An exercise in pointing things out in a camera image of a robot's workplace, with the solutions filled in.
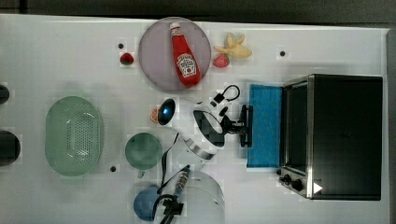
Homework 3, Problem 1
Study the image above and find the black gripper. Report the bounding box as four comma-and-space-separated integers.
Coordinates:
220, 116, 247, 134

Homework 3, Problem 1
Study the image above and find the blue oven door with handle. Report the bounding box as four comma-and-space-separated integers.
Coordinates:
247, 84, 282, 169

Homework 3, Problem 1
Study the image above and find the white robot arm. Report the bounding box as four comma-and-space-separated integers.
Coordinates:
152, 93, 252, 224

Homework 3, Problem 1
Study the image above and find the black and steel toaster oven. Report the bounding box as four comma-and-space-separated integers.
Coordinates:
276, 74, 383, 201

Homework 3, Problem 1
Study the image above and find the pink strawberry toy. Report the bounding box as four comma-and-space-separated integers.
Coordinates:
213, 53, 230, 68

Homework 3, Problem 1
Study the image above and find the orange slice toy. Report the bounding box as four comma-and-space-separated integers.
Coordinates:
149, 108, 159, 123

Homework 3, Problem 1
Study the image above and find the yellow peeled banana toy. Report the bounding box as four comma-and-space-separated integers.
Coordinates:
214, 33, 252, 59

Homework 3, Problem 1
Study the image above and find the red ketchup bottle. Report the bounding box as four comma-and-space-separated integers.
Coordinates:
170, 22, 202, 88

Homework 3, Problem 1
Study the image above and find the green mug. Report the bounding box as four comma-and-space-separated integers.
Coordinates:
125, 133, 163, 178

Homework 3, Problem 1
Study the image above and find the grey round plate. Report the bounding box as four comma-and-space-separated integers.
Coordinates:
137, 17, 211, 91

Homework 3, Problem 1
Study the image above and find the blue cup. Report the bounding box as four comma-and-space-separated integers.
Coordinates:
134, 186, 159, 221

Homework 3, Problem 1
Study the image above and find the small red strawberry toy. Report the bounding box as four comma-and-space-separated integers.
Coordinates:
120, 52, 134, 65

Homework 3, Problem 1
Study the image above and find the green perforated colander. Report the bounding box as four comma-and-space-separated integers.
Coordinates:
45, 96, 104, 176

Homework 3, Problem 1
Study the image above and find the large black cylinder holder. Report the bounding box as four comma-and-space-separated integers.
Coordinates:
0, 131, 21, 166

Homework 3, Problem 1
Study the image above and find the small black cylinder cup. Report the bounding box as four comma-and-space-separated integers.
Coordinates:
0, 85, 10, 105

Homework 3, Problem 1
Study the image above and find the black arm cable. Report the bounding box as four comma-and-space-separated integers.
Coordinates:
213, 84, 241, 105

